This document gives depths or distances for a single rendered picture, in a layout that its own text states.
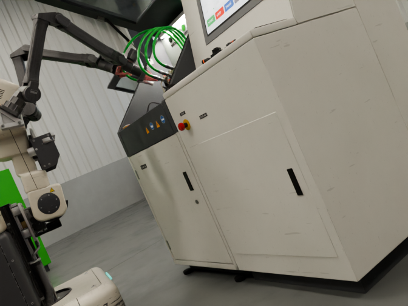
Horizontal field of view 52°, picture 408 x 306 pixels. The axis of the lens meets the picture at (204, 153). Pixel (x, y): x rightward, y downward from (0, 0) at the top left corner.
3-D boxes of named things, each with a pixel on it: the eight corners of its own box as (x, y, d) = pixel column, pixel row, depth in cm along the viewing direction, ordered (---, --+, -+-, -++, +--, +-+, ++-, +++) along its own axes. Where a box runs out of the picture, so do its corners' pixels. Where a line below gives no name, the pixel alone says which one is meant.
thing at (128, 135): (129, 156, 252) (118, 132, 251) (136, 153, 254) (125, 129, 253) (174, 133, 199) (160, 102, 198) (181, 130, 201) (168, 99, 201)
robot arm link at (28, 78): (30, 6, 198) (38, 4, 190) (57, 16, 207) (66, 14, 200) (14, 100, 198) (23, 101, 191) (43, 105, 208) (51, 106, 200)
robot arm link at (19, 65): (13, 57, 250) (5, 48, 241) (35, 51, 252) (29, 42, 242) (30, 123, 239) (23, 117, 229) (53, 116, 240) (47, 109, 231)
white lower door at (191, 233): (173, 260, 255) (128, 158, 253) (176, 258, 256) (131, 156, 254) (232, 264, 200) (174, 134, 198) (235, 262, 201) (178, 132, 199)
